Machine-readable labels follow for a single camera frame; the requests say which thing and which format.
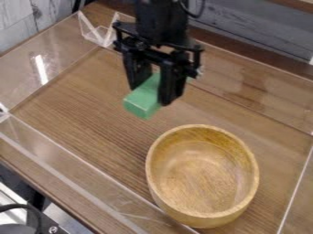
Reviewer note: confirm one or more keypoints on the clear acrylic corner bracket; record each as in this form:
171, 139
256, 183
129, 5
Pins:
99, 35

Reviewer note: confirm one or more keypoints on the black metal table bracket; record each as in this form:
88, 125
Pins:
38, 220

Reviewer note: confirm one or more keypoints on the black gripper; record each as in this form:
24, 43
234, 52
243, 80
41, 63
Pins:
159, 26

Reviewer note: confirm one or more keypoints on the clear acrylic tray walls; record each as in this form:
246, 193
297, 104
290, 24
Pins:
77, 146

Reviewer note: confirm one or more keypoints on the green rectangular block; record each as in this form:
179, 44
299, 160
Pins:
140, 101

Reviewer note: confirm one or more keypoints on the brown wooden bowl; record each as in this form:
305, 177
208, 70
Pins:
202, 174

